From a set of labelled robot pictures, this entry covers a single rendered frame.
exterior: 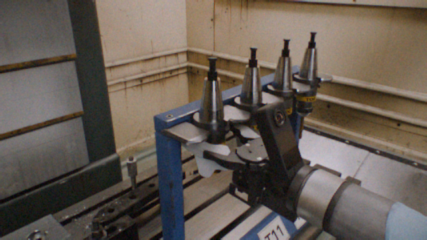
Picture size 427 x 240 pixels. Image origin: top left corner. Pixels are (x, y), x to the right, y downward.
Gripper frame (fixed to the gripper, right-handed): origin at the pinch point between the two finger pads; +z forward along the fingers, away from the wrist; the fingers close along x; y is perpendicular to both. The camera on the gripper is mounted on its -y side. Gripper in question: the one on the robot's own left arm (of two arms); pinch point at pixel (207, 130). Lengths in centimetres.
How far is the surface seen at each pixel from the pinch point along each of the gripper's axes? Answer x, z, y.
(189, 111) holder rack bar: -1.2, 3.4, -3.0
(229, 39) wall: 79, 62, 6
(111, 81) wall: 33, 89, 23
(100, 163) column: 5, 53, 35
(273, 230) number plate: 11.4, -9.8, 24.7
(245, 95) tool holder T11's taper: 9.1, -1.0, -4.6
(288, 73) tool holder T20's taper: 21.4, -2.5, -6.6
